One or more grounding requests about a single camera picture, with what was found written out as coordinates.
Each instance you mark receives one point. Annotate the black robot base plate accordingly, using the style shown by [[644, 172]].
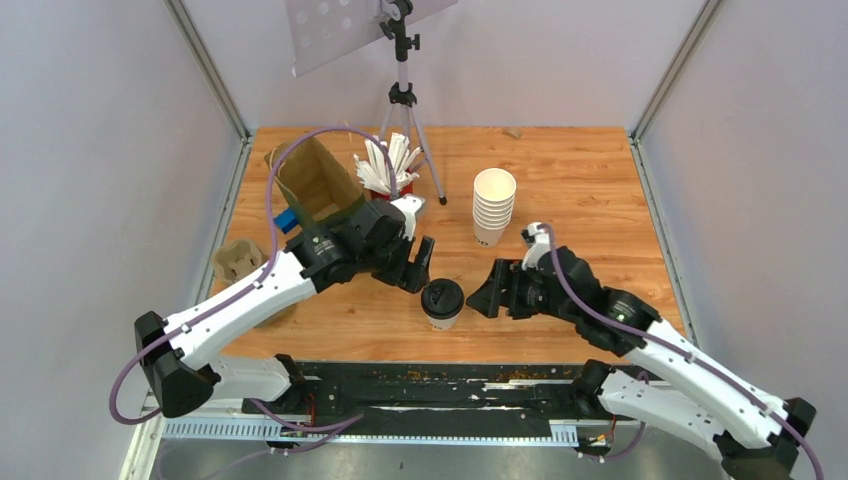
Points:
[[432, 400]]

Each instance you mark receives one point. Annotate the cardboard cup carrier tray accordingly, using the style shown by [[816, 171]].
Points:
[[233, 261]]

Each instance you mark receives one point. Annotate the blue toy brick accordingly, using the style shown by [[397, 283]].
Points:
[[286, 221]]

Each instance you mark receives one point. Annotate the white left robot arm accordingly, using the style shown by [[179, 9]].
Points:
[[181, 354]]

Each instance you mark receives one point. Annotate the white wrapped straws bundle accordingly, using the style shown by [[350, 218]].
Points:
[[391, 161]]

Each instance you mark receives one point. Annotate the white paper cup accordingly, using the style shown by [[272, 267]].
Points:
[[442, 308]]

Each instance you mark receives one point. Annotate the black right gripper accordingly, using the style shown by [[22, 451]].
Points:
[[486, 300]]

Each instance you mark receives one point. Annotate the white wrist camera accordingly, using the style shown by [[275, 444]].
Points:
[[537, 242], [411, 206]]

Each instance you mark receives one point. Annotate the red straw holder cup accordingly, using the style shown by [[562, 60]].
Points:
[[408, 189]]

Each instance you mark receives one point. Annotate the green paper bag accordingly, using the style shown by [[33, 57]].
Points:
[[316, 187]]

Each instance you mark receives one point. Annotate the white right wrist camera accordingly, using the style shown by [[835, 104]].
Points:
[[537, 242]]

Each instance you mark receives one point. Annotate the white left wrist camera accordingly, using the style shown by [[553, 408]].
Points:
[[411, 206]]

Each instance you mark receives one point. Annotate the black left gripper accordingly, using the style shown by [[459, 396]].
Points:
[[411, 276]]

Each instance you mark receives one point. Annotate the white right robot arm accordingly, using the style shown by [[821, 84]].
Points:
[[751, 433]]

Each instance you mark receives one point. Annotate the stack of white paper cups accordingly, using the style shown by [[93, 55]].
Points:
[[494, 191]]

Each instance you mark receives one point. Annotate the white perforated board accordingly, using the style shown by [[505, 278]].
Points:
[[323, 31]]

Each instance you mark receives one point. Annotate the white tripod stand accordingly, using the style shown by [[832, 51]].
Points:
[[407, 99]]

